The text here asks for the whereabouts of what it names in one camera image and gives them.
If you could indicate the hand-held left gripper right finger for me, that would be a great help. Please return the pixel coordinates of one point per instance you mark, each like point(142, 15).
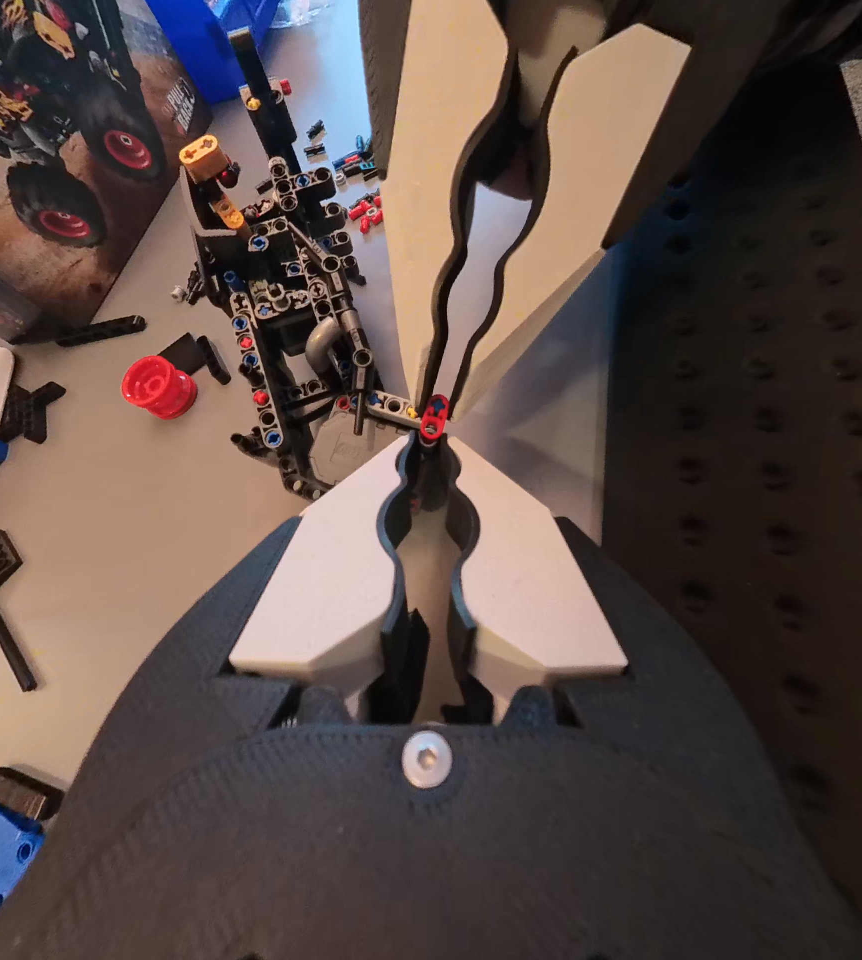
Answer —
point(543, 600)

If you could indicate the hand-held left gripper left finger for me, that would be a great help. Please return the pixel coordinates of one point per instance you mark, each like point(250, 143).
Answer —
point(311, 600)

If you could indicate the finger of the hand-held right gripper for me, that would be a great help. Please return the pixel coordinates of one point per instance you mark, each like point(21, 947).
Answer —
point(610, 135)
point(431, 112)

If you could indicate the small red connector brick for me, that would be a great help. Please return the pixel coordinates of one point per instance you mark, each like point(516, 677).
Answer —
point(431, 426)

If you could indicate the toy brick vehicle chassis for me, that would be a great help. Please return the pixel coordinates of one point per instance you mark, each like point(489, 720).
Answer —
point(288, 315)

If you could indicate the grey desk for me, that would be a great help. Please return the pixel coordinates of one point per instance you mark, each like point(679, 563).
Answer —
point(138, 525)

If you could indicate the pile of small brick pieces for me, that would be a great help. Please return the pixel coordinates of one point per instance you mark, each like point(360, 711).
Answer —
point(359, 210)

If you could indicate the blue plastic container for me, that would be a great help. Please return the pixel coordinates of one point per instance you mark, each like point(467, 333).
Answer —
point(198, 52)

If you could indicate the black holed beam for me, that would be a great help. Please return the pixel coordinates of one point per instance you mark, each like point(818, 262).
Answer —
point(215, 361)

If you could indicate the red wheel rim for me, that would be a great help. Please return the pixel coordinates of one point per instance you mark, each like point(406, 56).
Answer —
point(153, 386)

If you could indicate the black perforated panel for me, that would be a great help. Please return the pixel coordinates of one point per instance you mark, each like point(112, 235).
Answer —
point(775, 450)

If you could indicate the dark flat panel piece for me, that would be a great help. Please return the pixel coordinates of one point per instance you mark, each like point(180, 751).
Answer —
point(180, 351)

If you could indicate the black pin cluster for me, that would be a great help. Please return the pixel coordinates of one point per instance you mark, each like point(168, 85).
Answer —
point(195, 285)

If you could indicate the black bent beam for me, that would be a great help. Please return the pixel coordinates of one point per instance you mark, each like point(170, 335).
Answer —
point(22, 420)

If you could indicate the thick black beam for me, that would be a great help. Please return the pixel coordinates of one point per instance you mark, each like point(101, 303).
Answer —
point(101, 331)

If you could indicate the black short beam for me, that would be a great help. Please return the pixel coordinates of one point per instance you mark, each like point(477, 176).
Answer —
point(22, 793)

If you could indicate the toy set box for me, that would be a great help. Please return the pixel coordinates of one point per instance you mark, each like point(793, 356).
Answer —
point(63, 187)

